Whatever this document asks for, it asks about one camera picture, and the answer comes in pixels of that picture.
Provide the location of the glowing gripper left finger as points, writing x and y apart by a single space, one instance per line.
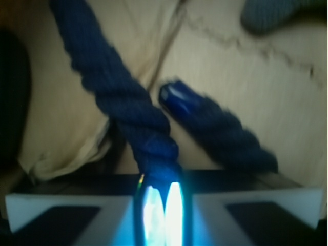
149 216

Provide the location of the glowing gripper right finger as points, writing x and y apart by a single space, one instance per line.
178 211

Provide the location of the brown paper bag bin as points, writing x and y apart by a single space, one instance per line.
276 85

